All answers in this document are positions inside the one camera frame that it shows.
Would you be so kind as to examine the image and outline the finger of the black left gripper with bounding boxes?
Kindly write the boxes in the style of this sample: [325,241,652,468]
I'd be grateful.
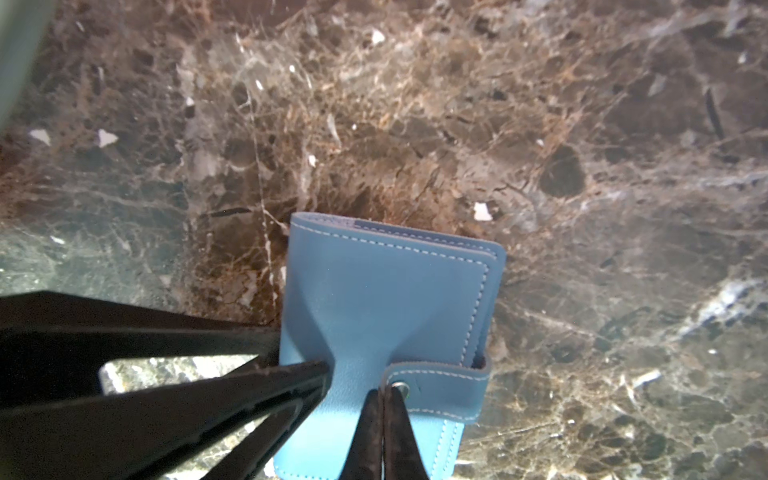
[1,291,280,408]
[1,362,330,479]

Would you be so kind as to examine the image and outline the blue card holder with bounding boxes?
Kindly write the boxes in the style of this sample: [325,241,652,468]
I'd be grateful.
[274,212,506,479]

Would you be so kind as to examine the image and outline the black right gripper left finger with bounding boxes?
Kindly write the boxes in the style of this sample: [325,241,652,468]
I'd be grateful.
[339,390,384,480]

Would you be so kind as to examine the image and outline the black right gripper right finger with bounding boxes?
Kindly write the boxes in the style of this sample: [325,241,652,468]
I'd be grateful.
[383,386,429,480]

